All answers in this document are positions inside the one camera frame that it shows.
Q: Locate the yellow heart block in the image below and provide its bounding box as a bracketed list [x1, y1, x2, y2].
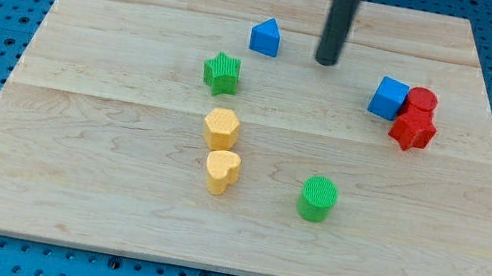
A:
[205, 150, 242, 196]

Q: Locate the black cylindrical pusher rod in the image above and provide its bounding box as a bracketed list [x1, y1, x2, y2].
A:
[315, 0, 362, 66]

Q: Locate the green star block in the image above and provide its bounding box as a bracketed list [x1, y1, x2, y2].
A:
[203, 51, 242, 96]

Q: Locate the red cylinder block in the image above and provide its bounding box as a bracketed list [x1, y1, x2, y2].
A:
[399, 87, 438, 115]

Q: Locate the blue cube block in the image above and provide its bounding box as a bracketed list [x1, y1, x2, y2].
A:
[367, 75, 410, 121]

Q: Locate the yellow hexagon block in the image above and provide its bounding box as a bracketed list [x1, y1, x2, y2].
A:
[204, 108, 240, 151]

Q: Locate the light wooden board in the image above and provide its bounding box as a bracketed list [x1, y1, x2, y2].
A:
[0, 0, 492, 276]

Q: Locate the green cylinder block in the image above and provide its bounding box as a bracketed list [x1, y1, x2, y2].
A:
[296, 176, 339, 223]

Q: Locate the red star block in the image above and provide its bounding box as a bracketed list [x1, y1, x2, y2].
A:
[388, 109, 437, 151]

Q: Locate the blue triangle block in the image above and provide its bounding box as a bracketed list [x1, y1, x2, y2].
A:
[249, 18, 281, 58]

